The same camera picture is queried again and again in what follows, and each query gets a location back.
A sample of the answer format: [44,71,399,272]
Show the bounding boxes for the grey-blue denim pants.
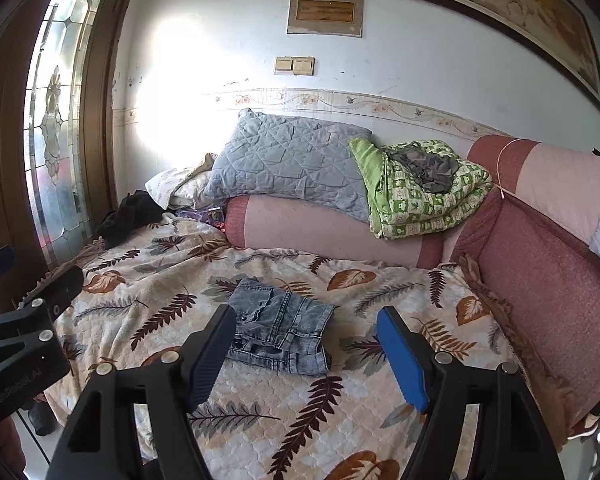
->
[225,277,339,378]

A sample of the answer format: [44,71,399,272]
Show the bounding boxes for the leaf print quilted blanket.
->
[45,210,567,480]

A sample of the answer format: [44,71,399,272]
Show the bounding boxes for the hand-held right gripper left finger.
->
[45,303,238,480]

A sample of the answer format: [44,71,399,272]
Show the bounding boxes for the grey crumpled garment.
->
[390,142,460,194]

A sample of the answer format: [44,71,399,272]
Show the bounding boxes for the brown ruffled cloth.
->
[457,252,600,442]

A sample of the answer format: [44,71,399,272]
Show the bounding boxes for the metal wall box cover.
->
[286,0,365,39]

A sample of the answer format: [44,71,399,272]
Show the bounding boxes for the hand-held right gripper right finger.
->
[374,305,566,480]

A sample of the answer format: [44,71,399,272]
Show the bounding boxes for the white crumpled pillow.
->
[145,152,219,211]

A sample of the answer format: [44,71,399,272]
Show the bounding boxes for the dark shoe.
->
[27,394,60,437]

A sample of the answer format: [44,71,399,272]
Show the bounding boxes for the red and pink sofa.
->
[224,134,600,442]

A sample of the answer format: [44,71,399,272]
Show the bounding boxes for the black cloth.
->
[95,190,167,250]

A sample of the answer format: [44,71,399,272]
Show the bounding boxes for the green patterned folded quilt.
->
[349,137,495,240]

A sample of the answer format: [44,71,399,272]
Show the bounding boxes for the grey quilted pillow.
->
[202,108,374,225]

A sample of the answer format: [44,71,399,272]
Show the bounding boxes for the purple patterned packet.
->
[175,207,227,229]

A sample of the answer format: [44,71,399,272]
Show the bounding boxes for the wooden door with stained glass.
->
[0,0,142,311]

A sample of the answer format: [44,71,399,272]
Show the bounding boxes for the thin white cord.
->
[496,139,521,201]

